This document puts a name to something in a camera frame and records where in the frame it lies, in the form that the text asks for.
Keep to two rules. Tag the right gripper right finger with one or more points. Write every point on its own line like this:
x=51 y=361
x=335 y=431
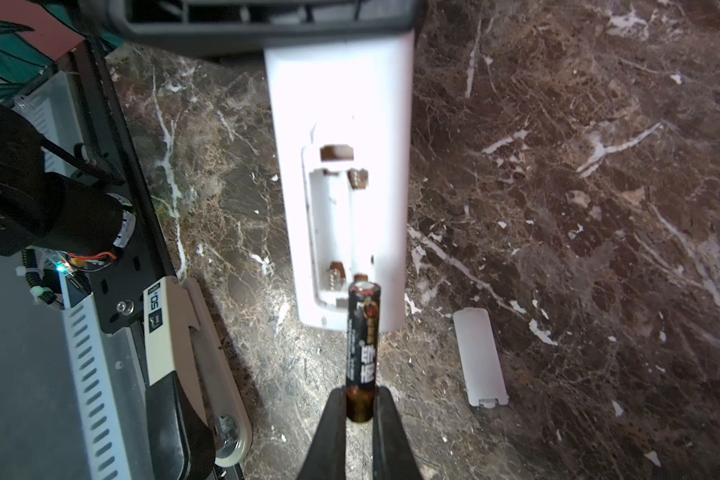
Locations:
x=393 y=458

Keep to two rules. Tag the white remote control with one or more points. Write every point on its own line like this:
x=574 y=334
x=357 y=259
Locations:
x=342 y=115

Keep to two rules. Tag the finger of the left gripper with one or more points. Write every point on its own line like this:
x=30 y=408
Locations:
x=232 y=28

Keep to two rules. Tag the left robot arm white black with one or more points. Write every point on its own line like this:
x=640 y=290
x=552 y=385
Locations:
x=52 y=211

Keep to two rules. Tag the white battery cover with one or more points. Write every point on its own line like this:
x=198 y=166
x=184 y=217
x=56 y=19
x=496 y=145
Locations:
x=479 y=356

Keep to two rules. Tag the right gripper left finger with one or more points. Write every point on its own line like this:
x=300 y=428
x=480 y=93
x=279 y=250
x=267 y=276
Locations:
x=326 y=457

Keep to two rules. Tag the black and white stapler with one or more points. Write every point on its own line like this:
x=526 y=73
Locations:
x=197 y=424

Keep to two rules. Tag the black AA battery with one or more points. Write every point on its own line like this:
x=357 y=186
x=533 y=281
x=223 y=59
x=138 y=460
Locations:
x=362 y=349

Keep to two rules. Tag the white slotted cable duct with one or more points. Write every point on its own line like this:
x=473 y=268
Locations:
x=101 y=429

